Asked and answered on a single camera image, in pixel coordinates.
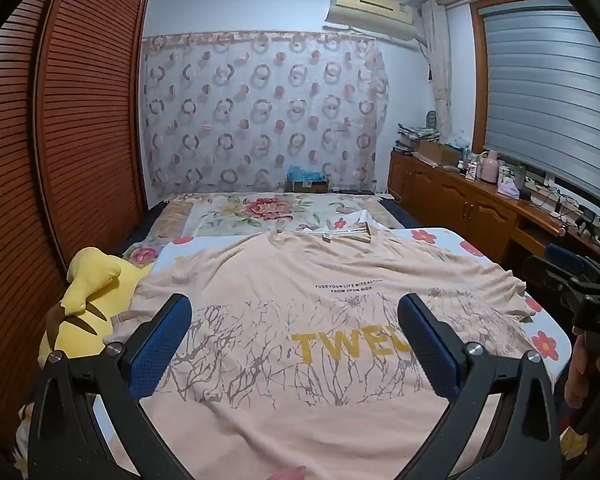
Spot grey window blind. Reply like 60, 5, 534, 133
480, 0, 600, 211

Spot pink jug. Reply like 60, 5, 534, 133
480, 149, 501, 184

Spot wooden louvered wardrobe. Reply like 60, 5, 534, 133
0, 0, 153, 456

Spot wooden sideboard cabinet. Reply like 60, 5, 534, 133
387, 150, 600, 291

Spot floral blanket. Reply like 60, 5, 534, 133
115, 191, 396, 266

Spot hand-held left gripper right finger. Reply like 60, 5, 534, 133
396, 292, 573, 480

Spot beige printed t-shirt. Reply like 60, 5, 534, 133
112, 225, 536, 480

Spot cardboard box with blue filling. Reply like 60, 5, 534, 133
286, 162, 331, 195

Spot ring-patterned wall cloth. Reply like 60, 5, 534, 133
141, 30, 391, 196

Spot wooden window frame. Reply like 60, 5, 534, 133
469, 0, 600, 161

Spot white flower-print mat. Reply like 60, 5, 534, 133
157, 227, 571, 386

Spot white garment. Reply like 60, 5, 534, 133
330, 212, 396, 233

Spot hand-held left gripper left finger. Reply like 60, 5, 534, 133
27, 292, 196, 480

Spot beige window curtain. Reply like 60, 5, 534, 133
420, 0, 453, 146

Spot plain cardboard box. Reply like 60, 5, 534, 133
415, 139, 461, 167

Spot cream air conditioner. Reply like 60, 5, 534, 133
328, 0, 416, 41

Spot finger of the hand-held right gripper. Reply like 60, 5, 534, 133
523, 255, 581, 306
545, 243, 600, 286

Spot yellow plush toy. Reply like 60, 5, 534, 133
37, 247, 153, 366

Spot person's right hand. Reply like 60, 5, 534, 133
564, 327, 590, 411

